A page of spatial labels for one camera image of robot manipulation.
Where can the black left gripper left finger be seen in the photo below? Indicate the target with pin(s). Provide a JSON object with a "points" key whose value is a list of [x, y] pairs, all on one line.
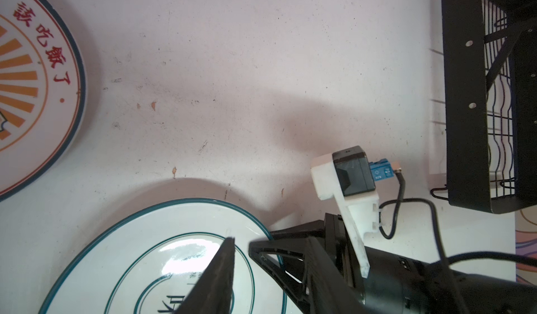
{"points": [[213, 291]]}

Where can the black two-tier dish rack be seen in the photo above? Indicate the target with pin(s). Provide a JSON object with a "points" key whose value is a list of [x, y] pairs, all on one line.
{"points": [[489, 55]]}

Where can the white plate green quatrefoil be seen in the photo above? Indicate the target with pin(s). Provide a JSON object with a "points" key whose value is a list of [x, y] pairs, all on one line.
{"points": [[150, 261]]}

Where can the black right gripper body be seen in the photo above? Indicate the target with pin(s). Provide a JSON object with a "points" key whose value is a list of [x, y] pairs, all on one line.
{"points": [[395, 284]]}

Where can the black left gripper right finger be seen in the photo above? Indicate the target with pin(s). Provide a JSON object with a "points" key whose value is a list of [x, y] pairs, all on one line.
{"points": [[328, 292]]}

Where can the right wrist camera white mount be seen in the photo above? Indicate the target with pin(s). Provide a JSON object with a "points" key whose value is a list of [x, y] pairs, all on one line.
{"points": [[346, 177]]}

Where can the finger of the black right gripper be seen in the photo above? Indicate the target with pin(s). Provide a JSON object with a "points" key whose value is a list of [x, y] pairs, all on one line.
{"points": [[283, 260], [310, 229]]}

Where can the small orange sunburst plate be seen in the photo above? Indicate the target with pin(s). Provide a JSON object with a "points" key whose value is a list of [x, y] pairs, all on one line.
{"points": [[43, 91]]}

